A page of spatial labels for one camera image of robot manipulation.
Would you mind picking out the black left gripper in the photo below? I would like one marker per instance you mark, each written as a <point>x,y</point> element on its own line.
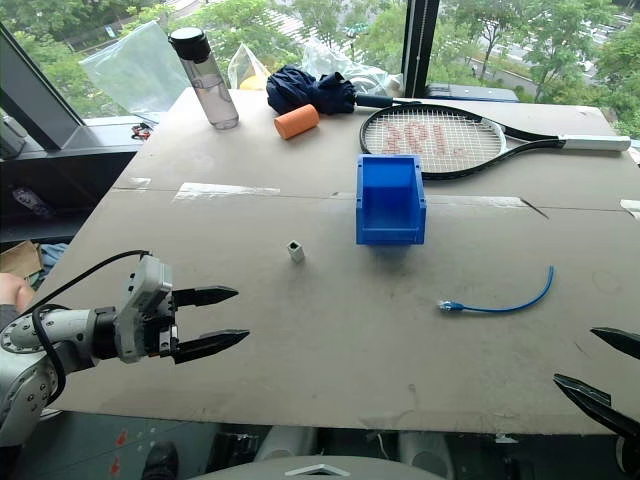
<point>167,330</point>

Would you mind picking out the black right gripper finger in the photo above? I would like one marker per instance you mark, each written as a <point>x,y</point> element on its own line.
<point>620,340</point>
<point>600,402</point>

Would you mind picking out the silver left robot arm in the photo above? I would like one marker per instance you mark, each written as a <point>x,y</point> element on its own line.
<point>30,345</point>

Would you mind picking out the small white square tube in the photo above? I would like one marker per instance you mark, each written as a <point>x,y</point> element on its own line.
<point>296,252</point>

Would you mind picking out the bystander bare hand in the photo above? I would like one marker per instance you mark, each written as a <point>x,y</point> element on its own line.
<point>14,290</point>

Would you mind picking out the long clear tape strip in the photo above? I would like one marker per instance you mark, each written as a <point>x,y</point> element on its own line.
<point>225,191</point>

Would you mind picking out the white rounded shape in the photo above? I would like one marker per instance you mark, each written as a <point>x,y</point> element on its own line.
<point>425,452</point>
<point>285,442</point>

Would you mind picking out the black shoe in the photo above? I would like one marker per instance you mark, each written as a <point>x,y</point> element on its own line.
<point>161,460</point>

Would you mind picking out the short clear tape strip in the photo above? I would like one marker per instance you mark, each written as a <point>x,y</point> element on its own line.
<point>135,182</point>

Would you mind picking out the blue cloth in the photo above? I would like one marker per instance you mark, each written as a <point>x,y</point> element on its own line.
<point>52,257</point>

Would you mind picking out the silver robot torso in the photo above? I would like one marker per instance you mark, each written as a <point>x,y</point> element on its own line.
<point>320,470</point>

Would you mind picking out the brown cardboard box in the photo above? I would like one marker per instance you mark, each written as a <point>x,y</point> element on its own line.
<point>20,257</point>

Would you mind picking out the red and black small tool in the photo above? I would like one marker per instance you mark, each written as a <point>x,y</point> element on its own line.
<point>141,131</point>

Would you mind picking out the blue plastic storage bin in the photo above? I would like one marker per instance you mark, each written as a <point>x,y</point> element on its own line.
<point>390,220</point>

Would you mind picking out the orange foam cylinder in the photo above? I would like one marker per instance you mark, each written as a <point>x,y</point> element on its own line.
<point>296,122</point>

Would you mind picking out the black and white tennis racket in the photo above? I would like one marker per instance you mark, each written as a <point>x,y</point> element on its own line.
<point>530,135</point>

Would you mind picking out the clear bottle with black cap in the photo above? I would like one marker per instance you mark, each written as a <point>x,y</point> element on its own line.
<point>215,95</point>

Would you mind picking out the navy folded umbrella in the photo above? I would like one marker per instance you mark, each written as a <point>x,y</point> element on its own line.
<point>310,92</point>

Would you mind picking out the clear bag with yellow item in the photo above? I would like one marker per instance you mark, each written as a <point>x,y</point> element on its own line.
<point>245,62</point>

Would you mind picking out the large clear plastic bag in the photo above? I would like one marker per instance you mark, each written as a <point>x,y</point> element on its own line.
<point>135,65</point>

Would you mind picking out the crumpled clear plastic bag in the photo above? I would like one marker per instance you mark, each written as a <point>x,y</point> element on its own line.
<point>340,62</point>

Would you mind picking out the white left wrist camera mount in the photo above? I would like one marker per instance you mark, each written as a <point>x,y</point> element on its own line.
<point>145,285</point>

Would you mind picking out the grey slanted window frame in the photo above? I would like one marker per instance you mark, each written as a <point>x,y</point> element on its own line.
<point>40,95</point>

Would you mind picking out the black window frame post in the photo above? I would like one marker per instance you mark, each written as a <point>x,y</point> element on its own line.
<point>420,45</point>

